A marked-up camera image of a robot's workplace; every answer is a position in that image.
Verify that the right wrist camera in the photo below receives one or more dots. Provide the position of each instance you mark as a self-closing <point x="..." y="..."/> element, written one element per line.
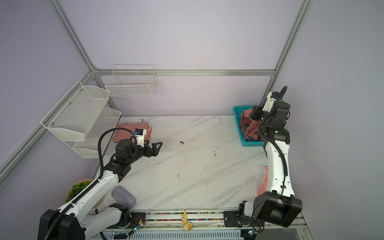
<point x="270" y="100"/>

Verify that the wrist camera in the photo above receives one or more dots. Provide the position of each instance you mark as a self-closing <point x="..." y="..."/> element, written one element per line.
<point x="270" y="100"/>
<point x="140" y="136"/>

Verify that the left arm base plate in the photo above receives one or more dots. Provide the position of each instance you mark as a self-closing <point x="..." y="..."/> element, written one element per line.
<point x="132" y="219"/>

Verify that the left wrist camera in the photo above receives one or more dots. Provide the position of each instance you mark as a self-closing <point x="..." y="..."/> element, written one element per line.
<point x="140" y="136"/>

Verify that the white wire wall basket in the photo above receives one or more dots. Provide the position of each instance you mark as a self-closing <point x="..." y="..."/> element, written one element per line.
<point x="132" y="81"/>

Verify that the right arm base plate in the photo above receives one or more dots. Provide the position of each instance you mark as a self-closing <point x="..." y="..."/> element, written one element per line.
<point x="233" y="219"/>

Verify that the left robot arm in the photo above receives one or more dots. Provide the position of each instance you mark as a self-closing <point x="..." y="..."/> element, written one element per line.
<point x="71" y="221"/>

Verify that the grey felt pad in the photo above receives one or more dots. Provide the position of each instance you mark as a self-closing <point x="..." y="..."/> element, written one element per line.
<point x="123" y="197"/>

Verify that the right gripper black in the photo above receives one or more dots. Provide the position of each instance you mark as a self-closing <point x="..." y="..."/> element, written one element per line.
<point x="253" y="116"/>

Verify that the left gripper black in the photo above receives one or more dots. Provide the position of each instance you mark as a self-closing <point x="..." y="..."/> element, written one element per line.
<point x="154" y="151"/>

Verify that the teal plastic basket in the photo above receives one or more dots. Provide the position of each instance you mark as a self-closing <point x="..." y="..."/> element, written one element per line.
<point x="238" y="110"/>

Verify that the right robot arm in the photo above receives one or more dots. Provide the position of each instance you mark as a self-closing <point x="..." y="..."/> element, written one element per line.
<point x="276" y="202"/>

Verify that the red tank top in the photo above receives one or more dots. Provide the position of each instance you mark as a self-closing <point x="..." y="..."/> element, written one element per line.
<point x="249" y="128"/>

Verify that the pink watering can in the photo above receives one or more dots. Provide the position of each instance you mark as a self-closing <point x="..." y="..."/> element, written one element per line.
<point x="263" y="183"/>

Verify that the aluminium front rail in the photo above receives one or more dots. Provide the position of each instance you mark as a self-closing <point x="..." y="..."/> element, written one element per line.
<point x="171" y="220"/>

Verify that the white mesh lower shelf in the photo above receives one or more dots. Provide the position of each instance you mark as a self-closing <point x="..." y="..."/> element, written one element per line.
<point x="108" y="119"/>

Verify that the potted green plant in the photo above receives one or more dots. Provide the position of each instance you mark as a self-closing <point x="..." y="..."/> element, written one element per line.
<point x="77" y="188"/>

